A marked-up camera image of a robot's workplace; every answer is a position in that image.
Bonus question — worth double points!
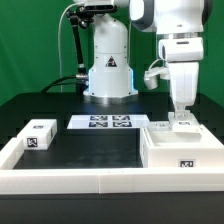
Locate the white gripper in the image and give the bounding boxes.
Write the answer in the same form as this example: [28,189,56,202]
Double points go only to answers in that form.
[158,37,204,120]

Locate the white cabinet door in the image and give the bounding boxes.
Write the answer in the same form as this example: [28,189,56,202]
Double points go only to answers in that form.
[168,110,200,133]
[149,121,170,131]

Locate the white cabinet body box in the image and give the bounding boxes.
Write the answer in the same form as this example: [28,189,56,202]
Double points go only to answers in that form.
[140,125,224,168]

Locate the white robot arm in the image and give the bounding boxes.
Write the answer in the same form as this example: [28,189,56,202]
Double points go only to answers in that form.
[73,0,212,120]

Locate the white cabinet top block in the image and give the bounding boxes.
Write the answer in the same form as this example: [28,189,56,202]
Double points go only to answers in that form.
[17,119,57,150]

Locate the white base marker plate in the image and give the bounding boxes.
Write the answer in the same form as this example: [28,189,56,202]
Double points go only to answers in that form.
[67,114,150,129]

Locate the white U-shaped obstacle fence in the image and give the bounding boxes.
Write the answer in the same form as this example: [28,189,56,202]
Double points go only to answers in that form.
[0,138,224,195]

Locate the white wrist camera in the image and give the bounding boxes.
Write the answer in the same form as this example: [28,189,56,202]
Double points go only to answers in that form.
[144,67,169,90]

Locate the black cables at base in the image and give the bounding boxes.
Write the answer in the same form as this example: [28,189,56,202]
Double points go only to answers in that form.
[40,75,90,94]

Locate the white cable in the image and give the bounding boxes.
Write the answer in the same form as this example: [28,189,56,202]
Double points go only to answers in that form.
[57,2,84,94]

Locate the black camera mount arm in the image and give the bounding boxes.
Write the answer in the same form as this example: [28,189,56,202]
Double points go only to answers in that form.
[66,3,117,80]

